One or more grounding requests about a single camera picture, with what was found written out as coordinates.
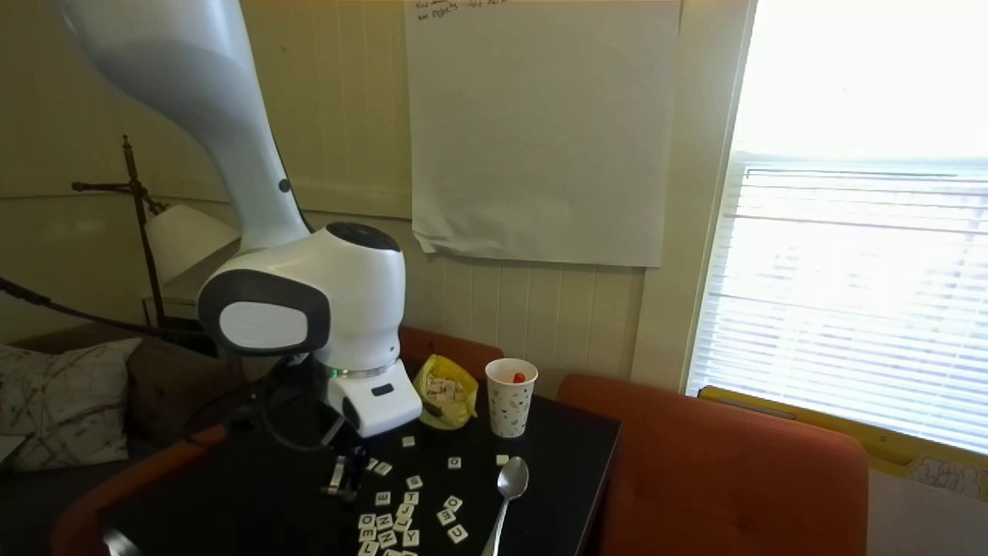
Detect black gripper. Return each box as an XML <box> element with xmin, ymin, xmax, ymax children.
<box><xmin>323</xmin><ymin>360</ymin><xmax>424</xmax><ymax>493</ymax></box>

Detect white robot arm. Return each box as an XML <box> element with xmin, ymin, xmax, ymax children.
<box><xmin>59</xmin><ymin>0</ymin><xmax>424</xmax><ymax>439</ymax></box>

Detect black tray table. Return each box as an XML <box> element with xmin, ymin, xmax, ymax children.
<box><xmin>106</xmin><ymin>369</ymin><xmax>618</xmax><ymax>556</ymax></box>

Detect letter tile E lower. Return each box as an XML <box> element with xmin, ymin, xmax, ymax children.
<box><xmin>436</xmin><ymin>509</ymin><xmax>458</xmax><ymax>526</ymax></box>

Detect letter tile U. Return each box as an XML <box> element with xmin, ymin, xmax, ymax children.
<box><xmin>445</xmin><ymin>493</ymin><xmax>464</xmax><ymax>513</ymax></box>

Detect yellow crumpled snack bag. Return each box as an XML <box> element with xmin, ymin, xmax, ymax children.
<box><xmin>414</xmin><ymin>355</ymin><xmax>479</xmax><ymax>433</ymax></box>

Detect letter tile O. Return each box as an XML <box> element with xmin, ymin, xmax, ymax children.
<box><xmin>448</xmin><ymin>526</ymin><xmax>468</xmax><ymax>543</ymax></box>

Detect silver metal spoon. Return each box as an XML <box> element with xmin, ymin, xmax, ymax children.
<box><xmin>481</xmin><ymin>458</ymin><xmax>531</xmax><ymax>556</ymax></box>

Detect brown cushion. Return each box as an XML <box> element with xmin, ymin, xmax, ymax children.
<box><xmin>127</xmin><ymin>341</ymin><xmax>245</xmax><ymax>445</ymax></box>

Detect white patterned paper cup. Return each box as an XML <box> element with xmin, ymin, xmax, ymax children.
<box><xmin>484</xmin><ymin>359</ymin><xmax>539</xmax><ymax>439</ymax></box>

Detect white lamp shade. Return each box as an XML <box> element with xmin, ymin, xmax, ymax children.
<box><xmin>146</xmin><ymin>204</ymin><xmax>237</xmax><ymax>283</ymax></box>

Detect white patterned pillow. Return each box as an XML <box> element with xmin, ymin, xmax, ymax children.
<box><xmin>0</xmin><ymin>338</ymin><xmax>139</xmax><ymax>474</ymax></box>

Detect orange armchair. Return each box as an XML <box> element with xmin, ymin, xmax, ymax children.
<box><xmin>49</xmin><ymin>375</ymin><xmax>868</xmax><ymax>556</ymax></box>

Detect white window blinds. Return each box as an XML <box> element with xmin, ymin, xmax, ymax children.
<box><xmin>690</xmin><ymin>154</ymin><xmax>988</xmax><ymax>455</ymax></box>

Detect white paper wall sheet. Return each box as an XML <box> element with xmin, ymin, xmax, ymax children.
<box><xmin>403</xmin><ymin>0</ymin><xmax>682</xmax><ymax>270</ymax></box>

